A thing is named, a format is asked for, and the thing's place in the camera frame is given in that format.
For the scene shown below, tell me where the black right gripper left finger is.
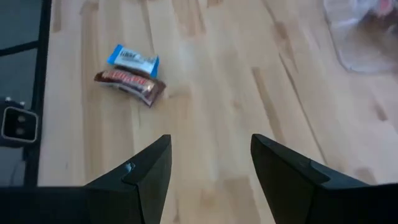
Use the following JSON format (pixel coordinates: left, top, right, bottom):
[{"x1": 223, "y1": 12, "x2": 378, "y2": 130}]
[{"x1": 83, "y1": 134, "x2": 173, "y2": 224}]

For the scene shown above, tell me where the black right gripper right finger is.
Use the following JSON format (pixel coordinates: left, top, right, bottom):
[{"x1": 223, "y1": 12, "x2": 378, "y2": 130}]
[{"x1": 251, "y1": 134, "x2": 371, "y2": 224}]

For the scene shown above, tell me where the long brown candy bar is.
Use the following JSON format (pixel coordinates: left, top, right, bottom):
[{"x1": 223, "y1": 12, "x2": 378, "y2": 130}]
[{"x1": 93, "y1": 68, "x2": 167, "y2": 108}]

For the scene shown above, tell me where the blue and white candy bar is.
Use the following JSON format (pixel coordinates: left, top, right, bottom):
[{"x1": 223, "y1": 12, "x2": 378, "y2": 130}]
[{"x1": 106, "y1": 44, "x2": 160, "y2": 79}]

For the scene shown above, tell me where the clear plastic bin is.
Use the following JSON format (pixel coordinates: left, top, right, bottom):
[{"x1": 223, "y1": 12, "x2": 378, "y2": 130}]
[{"x1": 322, "y1": 0, "x2": 398, "y2": 75}]

